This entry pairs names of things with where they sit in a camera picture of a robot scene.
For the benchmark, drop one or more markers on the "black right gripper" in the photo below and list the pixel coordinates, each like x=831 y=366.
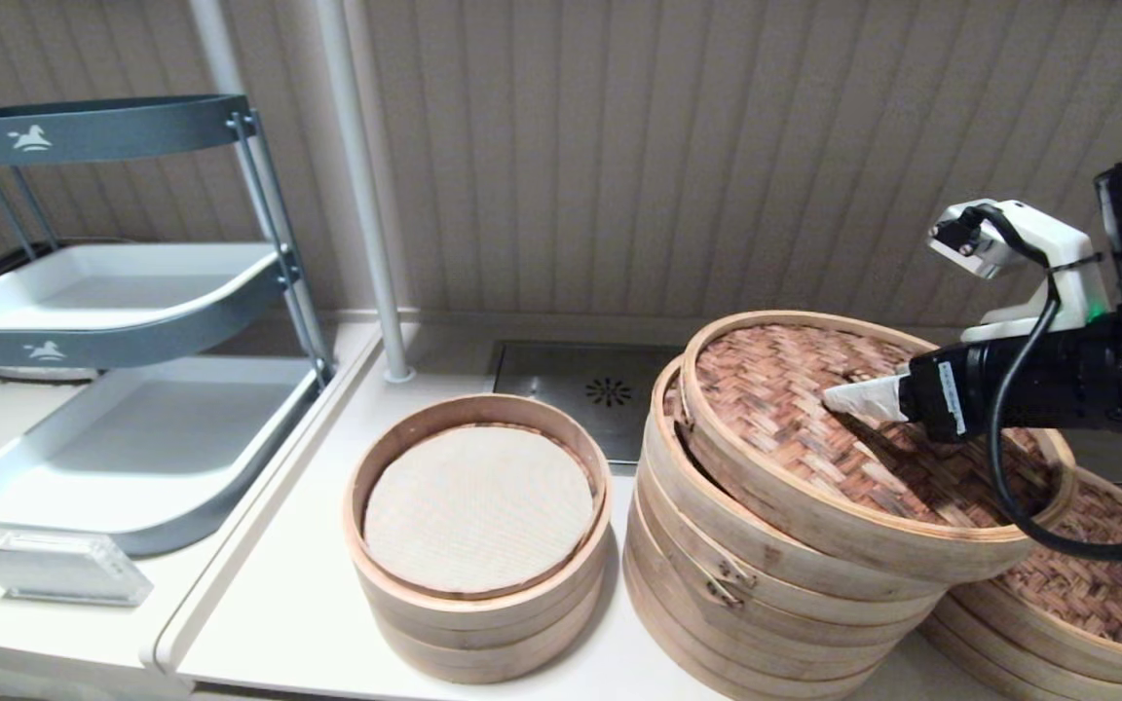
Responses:
x=1058 y=385

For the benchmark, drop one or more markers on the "woven bamboo steamer lid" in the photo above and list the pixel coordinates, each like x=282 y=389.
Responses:
x=775 y=409

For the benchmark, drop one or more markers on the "middle bamboo steamer stack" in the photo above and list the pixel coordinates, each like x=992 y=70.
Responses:
x=766 y=576

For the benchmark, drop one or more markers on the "large bamboo steamer basket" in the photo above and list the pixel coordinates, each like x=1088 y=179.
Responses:
x=678 y=645
x=999 y=664
x=1106 y=594
x=766 y=628

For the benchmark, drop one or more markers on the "round white steamer liner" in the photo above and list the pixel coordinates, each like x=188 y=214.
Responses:
x=478 y=511

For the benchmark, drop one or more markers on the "small bamboo steamer basket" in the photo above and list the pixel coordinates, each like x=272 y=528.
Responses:
x=395 y=443
x=488 y=667

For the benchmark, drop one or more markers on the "stainless steel vented panel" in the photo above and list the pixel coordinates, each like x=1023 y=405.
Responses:
x=561 y=387

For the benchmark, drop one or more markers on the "grey and white rack tray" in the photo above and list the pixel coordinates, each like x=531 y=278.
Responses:
x=113 y=290
x=142 y=436

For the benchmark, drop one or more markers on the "dark grey curved rack shelf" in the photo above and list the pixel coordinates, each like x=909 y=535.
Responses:
x=113 y=129

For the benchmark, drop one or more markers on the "clear acrylic sign holder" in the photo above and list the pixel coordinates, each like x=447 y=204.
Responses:
x=53 y=568

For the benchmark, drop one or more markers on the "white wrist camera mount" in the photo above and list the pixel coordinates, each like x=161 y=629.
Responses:
x=1058 y=243

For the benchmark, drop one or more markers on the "grey metal rack frame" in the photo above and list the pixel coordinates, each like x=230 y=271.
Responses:
x=272 y=217

